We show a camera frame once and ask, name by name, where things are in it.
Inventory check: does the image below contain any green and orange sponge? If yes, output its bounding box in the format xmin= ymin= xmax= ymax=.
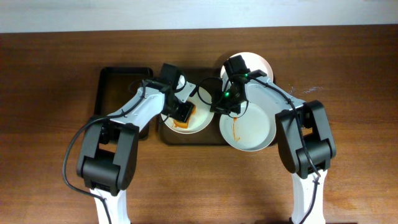
xmin=173 ymin=106 xmax=196 ymax=129

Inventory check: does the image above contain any white plate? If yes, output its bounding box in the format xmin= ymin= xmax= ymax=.
xmin=229 ymin=52 xmax=274 ymax=83
xmin=219 ymin=102 xmax=276 ymax=152
xmin=159 ymin=86 xmax=214 ymax=134

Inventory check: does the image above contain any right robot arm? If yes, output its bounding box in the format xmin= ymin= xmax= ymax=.
xmin=210 ymin=52 xmax=336 ymax=223

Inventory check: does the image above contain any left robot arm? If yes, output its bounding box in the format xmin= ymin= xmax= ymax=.
xmin=76 ymin=64 xmax=196 ymax=223

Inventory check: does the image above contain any brown serving tray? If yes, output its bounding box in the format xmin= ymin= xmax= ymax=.
xmin=156 ymin=67 xmax=228 ymax=146

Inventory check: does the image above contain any black sponge tray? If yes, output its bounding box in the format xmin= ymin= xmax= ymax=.
xmin=93 ymin=66 xmax=154 ymax=141

